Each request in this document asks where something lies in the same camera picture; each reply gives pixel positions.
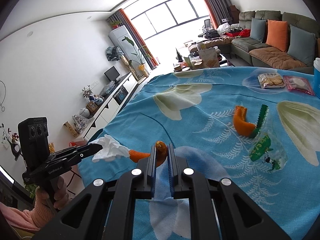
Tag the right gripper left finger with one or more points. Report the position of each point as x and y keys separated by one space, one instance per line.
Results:
x=105 y=210

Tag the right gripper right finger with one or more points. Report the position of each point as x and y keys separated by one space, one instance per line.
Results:
x=218 y=209

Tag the white tissue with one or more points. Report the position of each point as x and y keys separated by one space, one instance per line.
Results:
x=111 y=149

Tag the pink sleeve left forearm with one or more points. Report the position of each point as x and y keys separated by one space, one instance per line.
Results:
x=28 y=220

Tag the left hand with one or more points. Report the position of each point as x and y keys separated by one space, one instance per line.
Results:
x=61 y=196

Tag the large orange peel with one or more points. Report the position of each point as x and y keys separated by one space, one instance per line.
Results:
x=243 y=127

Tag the blue floral tablecloth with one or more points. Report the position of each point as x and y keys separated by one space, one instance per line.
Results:
x=194 y=112

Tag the white black tv cabinet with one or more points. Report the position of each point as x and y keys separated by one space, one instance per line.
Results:
x=111 y=106

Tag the small black monitor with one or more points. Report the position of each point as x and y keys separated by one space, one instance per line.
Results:
x=112 y=74

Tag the cracker snack packet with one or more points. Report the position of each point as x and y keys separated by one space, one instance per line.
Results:
x=271 y=80

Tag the tall potted plant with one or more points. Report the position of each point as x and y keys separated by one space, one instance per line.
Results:
x=139 y=55

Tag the pink snack packet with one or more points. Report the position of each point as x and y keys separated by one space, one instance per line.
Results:
x=298 y=83

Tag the white standing air conditioner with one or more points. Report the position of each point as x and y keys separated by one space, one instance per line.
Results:
x=122 y=38

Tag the cluttered coffee table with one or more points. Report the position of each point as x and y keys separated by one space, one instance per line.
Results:
x=202 y=55

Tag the blue white plastic bottle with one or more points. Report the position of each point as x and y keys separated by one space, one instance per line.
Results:
x=316 y=78

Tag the grey blue cushion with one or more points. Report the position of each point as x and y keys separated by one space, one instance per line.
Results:
x=257 y=29
x=302 y=45

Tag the green brown sectional sofa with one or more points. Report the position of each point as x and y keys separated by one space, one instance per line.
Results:
x=261 y=54

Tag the orange cushion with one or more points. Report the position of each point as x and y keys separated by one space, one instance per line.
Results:
x=277 y=34

